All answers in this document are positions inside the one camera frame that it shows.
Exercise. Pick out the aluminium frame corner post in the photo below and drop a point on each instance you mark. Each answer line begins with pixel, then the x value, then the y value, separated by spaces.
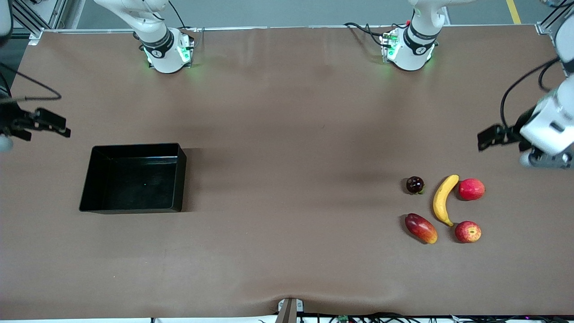
pixel 545 28

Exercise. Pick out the yellow banana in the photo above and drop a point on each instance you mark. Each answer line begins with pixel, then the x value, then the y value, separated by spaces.
pixel 441 197

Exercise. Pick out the dark purple mangosteen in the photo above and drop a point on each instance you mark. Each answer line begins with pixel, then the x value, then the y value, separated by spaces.
pixel 415 184

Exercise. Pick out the red yellow mango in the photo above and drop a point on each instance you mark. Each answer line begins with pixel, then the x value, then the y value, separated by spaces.
pixel 420 228

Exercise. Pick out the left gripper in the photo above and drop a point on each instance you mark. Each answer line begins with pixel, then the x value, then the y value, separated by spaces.
pixel 514 132

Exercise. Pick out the metal table clamp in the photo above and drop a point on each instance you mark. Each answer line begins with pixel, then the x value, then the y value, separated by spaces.
pixel 289 312

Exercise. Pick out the red yellow striped apple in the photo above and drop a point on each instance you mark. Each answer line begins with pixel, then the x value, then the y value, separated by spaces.
pixel 467 232

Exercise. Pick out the yellow floor tape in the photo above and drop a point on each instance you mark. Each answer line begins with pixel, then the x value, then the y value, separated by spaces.
pixel 513 11

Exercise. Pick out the brown table mat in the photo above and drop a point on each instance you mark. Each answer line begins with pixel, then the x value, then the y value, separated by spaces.
pixel 287 112

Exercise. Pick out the plain pink red apple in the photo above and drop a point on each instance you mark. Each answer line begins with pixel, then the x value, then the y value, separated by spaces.
pixel 471 189

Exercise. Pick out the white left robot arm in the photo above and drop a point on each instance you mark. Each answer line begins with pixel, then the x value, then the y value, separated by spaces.
pixel 410 60

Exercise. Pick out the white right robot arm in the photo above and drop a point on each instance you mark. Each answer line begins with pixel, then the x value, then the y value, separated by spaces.
pixel 163 60

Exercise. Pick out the black plastic box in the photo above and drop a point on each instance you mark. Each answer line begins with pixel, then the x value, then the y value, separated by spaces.
pixel 134 179

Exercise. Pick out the aluminium frame with black struts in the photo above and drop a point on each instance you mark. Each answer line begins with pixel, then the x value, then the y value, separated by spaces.
pixel 36 37

